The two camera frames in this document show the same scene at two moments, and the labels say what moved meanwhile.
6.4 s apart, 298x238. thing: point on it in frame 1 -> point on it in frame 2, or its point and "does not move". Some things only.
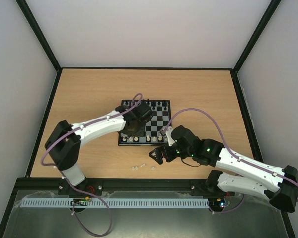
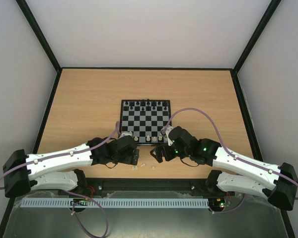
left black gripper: [139, 133] -> [128, 160]
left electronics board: [80, 202] does not move
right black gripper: [165, 152] does not move
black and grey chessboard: [161, 119] does not move
